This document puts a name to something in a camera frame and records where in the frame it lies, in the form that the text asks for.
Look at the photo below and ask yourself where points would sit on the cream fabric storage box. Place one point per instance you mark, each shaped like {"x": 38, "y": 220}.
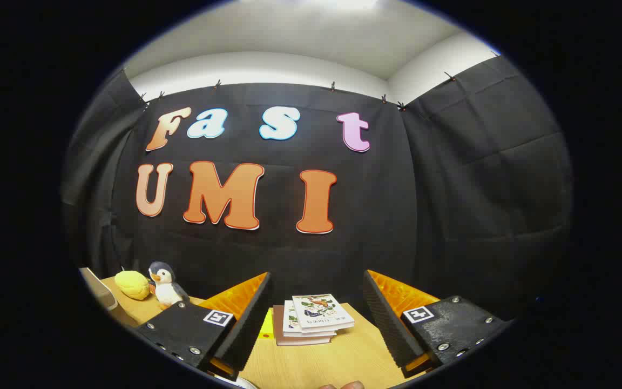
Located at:
{"x": 97, "y": 289}

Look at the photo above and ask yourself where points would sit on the illustrated white cover book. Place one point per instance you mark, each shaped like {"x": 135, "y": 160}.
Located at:
{"x": 322, "y": 312}

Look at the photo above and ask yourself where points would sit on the yellow round plush toy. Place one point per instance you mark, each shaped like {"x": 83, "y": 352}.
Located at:
{"x": 133, "y": 285}

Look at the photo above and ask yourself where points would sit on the row of small black clips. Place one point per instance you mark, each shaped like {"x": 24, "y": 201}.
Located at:
{"x": 332, "y": 86}

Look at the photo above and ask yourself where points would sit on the yellow book with red label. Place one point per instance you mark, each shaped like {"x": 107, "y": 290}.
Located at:
{"x": 266, "y": 330}

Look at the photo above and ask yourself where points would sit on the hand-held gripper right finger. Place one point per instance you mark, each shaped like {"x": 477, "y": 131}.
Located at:
{"x": 384, "y": 319}

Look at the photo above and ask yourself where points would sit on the brown cover book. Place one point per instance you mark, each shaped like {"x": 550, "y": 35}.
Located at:
{"x": 277, "y": 324}

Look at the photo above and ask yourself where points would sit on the penguin plush toy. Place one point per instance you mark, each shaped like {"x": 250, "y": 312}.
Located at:
{"x": 166, "y": 289}

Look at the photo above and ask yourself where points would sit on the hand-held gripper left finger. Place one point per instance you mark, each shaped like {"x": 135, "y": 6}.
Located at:
{"x": 254, "y": 319}

